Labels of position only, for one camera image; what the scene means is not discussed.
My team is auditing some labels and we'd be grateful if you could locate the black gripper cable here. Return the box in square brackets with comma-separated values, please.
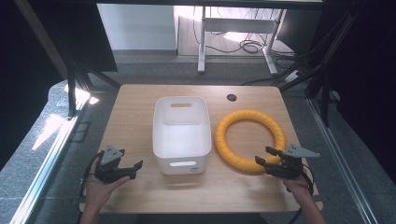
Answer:
[288, 163, 316, 224]
[80, 150, 106, 198]

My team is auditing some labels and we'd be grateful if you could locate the person's left hand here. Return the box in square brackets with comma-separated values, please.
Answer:
[84, 157, 132, 212]

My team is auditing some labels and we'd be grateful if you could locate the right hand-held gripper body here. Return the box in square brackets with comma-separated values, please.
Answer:
[265, 143, 321, 181]

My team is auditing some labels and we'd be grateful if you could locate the aluminium rail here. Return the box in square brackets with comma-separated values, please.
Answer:
[8, 92, 92, 224]
[305, 97, 378, 224]

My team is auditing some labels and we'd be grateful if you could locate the white plastic bin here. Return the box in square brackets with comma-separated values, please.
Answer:
[151, 95, 213, 176]

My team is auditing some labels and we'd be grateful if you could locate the white metal desk frame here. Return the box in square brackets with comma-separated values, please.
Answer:
[197, 6, 280, 77]

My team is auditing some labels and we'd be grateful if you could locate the white board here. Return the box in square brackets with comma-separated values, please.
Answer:
[96, 3, 177, 51]

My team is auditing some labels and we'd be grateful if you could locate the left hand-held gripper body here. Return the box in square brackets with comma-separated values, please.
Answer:
[94, 145, 126, 184]

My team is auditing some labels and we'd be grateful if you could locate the person's right hand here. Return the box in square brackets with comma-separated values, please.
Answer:
[281, 175, 314, 206]

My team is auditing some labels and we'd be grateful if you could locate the tangle of black floor cables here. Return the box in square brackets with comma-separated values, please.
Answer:
[191, 6, 297, 63]

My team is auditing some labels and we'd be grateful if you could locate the white power strip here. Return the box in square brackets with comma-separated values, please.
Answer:
[284, 70, 302, 84]

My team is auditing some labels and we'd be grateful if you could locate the yellow ribbed ring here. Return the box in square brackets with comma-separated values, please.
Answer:
[214, 108, 288, 175]

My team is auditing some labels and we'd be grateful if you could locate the black metal stand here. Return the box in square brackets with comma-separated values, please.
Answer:
[273, 12, 362, 127]
[65, 60, 121, 119]

